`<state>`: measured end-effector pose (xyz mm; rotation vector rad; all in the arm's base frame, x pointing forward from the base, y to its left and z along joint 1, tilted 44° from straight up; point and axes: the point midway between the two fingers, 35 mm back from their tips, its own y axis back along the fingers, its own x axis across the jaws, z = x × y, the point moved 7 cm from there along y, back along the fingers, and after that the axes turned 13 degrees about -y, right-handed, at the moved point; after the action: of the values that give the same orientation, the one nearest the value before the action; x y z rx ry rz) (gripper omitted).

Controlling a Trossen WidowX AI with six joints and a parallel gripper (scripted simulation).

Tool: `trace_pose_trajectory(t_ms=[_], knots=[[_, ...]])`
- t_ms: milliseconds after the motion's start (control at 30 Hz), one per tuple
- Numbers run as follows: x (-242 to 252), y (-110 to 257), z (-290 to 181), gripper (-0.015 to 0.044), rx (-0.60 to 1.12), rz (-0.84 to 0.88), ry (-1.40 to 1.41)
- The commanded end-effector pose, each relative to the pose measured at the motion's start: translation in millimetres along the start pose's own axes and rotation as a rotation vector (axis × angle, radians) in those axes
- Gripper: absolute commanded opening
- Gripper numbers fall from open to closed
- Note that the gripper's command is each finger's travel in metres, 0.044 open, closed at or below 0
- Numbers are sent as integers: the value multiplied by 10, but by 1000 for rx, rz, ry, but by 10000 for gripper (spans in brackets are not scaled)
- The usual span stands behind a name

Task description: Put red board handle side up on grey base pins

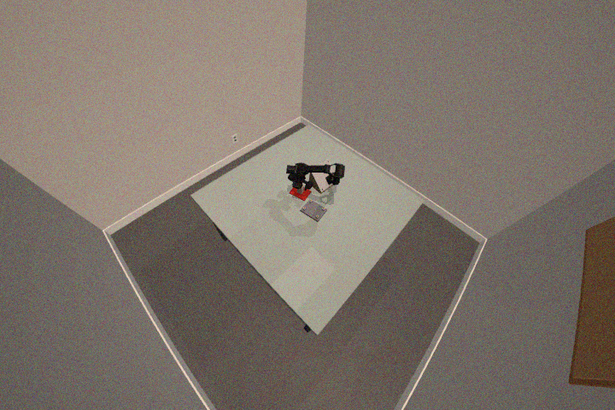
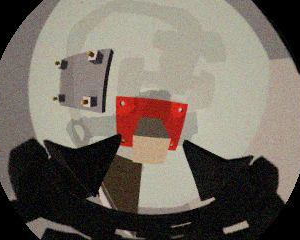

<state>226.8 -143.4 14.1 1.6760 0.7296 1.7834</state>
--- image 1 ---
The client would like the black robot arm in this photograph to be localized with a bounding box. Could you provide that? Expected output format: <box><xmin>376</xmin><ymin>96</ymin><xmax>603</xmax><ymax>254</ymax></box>
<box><xmin>286</xmin><ymin>162</ymin><xmax>345</xmax><ymax>189</ymax></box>

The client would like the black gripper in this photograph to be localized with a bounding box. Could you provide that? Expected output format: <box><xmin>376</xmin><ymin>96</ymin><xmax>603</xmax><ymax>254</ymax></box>
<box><xmin>288</xmin><ymin>174</ymin><xmax>313</xmax><ymax>190</ymax></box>

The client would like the red board with square handle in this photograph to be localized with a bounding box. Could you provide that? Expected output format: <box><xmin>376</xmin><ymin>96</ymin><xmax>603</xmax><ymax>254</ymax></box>
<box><xmin>289</xmin><ymin>185</ymin><xmax>312</xmax><ymax>201</ymax></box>

